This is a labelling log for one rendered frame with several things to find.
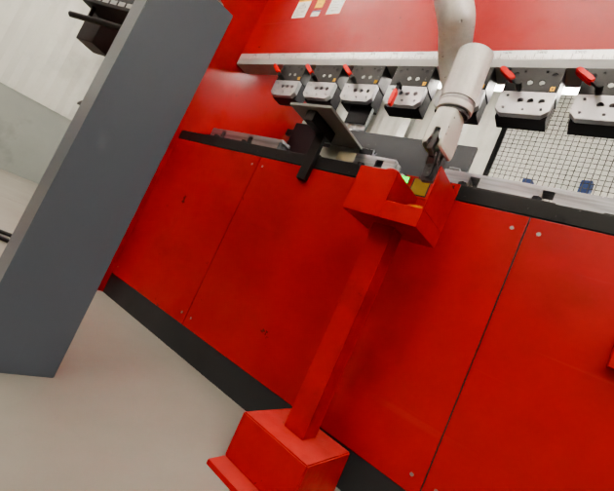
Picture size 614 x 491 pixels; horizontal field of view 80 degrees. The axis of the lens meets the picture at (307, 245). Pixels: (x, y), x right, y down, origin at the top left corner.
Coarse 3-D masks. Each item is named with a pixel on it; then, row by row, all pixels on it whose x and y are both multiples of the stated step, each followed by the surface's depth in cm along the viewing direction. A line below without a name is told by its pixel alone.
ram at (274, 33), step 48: (288, 0) 188; (384, 0) 154; (432, 0) 141; (480, 0) 130; (528, 0) 121; (576, 0) 113; (288, 48) 176; (336, 48) 159; (384, 48) 146; (432, 48) 134; (528, 48) 116; (576, 48) 108
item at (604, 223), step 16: (208, 144) 168; (224, 144) 161; (240, 144) 156; (288, 160) 138; (320, 160) 131; (352, 176) 122; (464, 192) 101; (480, 192) 99; (496, 208) 96; (512, 208) 94; (528, 208) 92; (544, 208) 90; (560, 208) 88; (576, 208) 86; (576, 224) 86; (592, 224) 84; (608, 224) 82
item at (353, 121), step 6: (354, 108) 148; (360, 108) 147; (366, 108) 145; (372, 108) 144; (348, 114) 149; (354, 114) 147; (360, 114) 146; (366, 114) 144; (348, 120) 148; (354, 120) 146; (360, 120) 145; (366, 120) 143; (348, 126) 148; (354, 126) 147; (360, 126) 145; (366, 126) 144
